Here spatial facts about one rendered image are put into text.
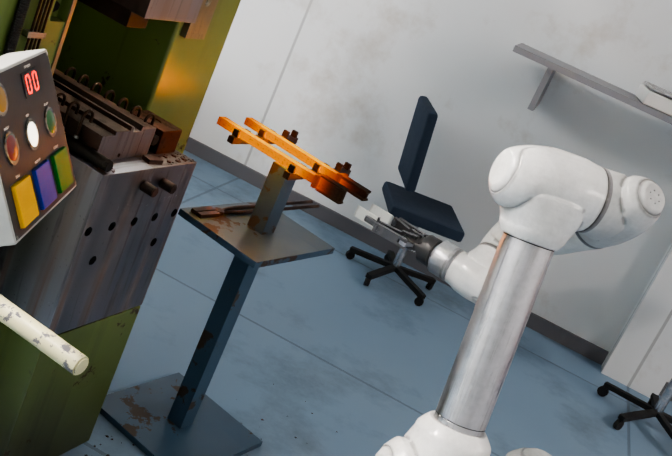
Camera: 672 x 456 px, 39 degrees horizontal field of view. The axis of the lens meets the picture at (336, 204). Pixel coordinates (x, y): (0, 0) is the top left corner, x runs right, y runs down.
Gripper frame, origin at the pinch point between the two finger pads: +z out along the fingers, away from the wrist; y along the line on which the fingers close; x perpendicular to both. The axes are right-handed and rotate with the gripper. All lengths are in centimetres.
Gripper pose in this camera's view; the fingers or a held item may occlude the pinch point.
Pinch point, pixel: (372, 214)
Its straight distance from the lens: 242.4
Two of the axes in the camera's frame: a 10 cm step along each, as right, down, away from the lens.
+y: 5.1, -0.6, 8.6
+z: -7.7, -4.8, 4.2
